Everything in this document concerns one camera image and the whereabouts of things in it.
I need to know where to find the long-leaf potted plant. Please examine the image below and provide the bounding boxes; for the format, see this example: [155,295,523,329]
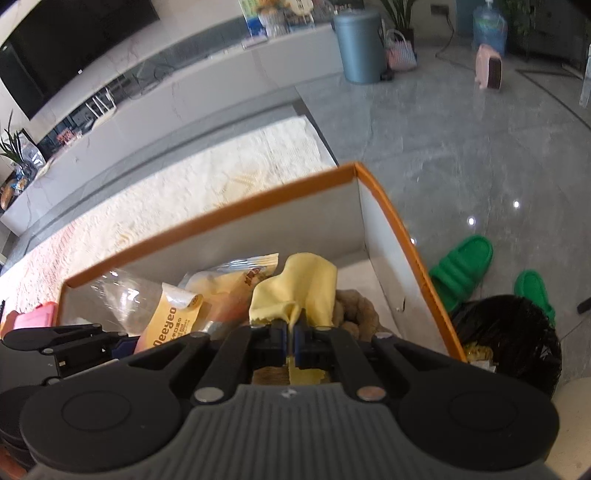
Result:
[379,0,417,34]

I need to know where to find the clear plastic packet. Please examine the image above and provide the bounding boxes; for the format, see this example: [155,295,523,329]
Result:
[69,268,163,339]

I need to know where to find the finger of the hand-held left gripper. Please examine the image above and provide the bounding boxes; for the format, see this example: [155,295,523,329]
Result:
[58,333,140,377]
[4,324,103,355]

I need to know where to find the blue metal trash can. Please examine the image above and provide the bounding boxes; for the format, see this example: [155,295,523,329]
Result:
[333,9,388,85]

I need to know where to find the white standing board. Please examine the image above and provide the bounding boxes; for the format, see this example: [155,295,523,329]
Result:
[579,45,591,108]

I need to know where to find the black wall television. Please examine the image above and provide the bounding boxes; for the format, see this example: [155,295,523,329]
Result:
[0,0,160,121]

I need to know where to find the yellow cloth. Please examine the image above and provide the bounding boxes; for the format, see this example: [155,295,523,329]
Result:
[249,252,339,387]

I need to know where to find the painted picture board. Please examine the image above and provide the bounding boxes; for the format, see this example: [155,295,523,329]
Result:
[238,0,260,36]

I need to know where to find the blue water jug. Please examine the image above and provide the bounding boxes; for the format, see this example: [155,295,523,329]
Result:
[471,0,508,56]

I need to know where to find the green slipper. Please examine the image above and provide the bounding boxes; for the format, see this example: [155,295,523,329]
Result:
[513,270,557,325]
[429,234,494,313]

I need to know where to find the white marble television console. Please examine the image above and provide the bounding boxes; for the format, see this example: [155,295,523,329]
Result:
[0,21,348,237]

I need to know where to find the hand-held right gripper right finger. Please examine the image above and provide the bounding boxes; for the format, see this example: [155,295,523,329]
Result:
[293,322,456,402]

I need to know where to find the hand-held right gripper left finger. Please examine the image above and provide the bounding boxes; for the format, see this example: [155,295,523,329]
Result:
[124,320,290,403]

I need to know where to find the orange bread packet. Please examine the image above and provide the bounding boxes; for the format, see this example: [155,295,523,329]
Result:
[177,252,280,334]

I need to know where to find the white router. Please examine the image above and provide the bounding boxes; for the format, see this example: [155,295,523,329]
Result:
[87,85,117,119]

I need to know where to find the yellow snack packet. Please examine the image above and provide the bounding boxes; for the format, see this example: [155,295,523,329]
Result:
[137,282,204,354]

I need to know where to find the red lidded clear container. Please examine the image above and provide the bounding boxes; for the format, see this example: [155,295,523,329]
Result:
[0,302,60,340]

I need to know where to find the pink woven bag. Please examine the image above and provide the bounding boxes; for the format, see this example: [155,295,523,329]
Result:
[383,28,418,71]

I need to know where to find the pink space heater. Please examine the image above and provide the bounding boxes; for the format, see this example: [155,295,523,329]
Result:
[474,44,504,91]

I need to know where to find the black floor cable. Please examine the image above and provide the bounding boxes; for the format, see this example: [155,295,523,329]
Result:
[433,27,477,71]

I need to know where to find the teddy bear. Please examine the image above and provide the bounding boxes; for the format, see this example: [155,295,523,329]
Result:
[257,0,290,36]

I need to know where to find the black bagged waste bin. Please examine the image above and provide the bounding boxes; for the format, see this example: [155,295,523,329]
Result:
[450,294,563,398]

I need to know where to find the dark cabinet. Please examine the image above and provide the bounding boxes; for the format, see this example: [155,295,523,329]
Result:
[507,0,591,71]

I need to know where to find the slim potted plant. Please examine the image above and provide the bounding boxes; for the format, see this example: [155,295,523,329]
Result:
[0,110,34,168]

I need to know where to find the orange cardboard box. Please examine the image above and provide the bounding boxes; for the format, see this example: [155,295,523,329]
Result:
[60,161,468,366]

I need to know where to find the brown knitted cloth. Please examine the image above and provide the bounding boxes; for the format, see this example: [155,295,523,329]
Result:
[252,288,394,387]

